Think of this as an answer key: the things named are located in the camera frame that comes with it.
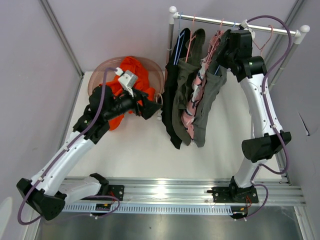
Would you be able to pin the olive green shorts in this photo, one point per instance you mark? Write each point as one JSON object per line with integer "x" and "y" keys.
{"x": 186, "y": 74}

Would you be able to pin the pink hanger of patterned shorts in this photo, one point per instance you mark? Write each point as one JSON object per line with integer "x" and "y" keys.
{"x": 213, "y": 45}

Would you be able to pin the blue hanger of grey shorts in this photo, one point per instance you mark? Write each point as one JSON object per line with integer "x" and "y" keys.
{"x": 216, "y": 66}

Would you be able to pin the black shorts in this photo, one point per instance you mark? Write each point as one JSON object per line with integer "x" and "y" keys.
{"x": 170, "y": 87}

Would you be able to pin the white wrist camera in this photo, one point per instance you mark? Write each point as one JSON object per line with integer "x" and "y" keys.
{"x": 245, "y": 26}
{"x": 127, "y": 80}

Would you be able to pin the pink shark print shorts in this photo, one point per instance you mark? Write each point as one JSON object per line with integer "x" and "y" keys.
{"x": 188, "y": 116}

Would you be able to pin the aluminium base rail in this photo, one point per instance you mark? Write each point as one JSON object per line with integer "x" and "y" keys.
{"x": 187, "y": 197}

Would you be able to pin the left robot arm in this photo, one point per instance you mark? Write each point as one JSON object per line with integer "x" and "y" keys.
{"x": 44, "y": 192}

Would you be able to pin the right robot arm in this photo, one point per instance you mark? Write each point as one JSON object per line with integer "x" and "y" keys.
{"x": 268, "y": 137}

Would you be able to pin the grey shorts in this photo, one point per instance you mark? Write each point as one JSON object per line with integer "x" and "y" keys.
{"x": 210, "y": 90}

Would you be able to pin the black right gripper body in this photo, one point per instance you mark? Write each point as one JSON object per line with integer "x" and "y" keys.
{"x": 229, "y": 55}

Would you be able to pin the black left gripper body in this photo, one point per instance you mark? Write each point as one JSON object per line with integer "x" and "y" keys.
{"x": 130, "y": 103}

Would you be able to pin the brown translucent laundry basket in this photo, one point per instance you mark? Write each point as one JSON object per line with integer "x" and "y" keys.
{"x": 155, "y": 75}

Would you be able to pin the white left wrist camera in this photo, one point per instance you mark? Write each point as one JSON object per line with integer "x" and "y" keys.
{"x": 127, "y": 80}

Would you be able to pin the blue hanger with black shorts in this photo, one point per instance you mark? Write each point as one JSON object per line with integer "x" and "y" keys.
{"x": 179, "y": 43}

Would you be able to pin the orange shorts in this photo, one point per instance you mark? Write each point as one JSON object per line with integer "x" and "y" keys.
{"x": 110, "y": 106}

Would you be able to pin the clothes rack with metal rod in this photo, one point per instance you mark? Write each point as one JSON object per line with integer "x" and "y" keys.
{"x": 296, "y": 35}

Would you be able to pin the pink hanger of orange shorts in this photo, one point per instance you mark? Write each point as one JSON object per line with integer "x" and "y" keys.
{"x": 261, "y": 48}

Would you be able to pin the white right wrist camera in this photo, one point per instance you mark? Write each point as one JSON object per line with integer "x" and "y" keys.
{"x": 245, "y": 26}

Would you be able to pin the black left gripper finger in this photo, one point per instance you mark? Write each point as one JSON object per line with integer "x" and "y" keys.
{"x": 149, "y": 108}
{"x": 149, "y": 94}

